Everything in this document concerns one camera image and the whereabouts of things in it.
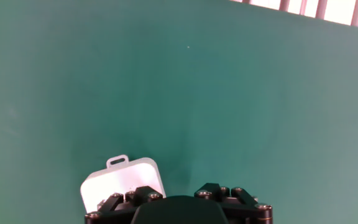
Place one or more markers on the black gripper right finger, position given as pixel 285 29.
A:
pixel 247 208

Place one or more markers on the green table mat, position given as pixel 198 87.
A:
pixel 166 93

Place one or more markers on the white four-outlet power strip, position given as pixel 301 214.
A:
pixel 123 180

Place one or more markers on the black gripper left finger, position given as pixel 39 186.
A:
pixel 117 208

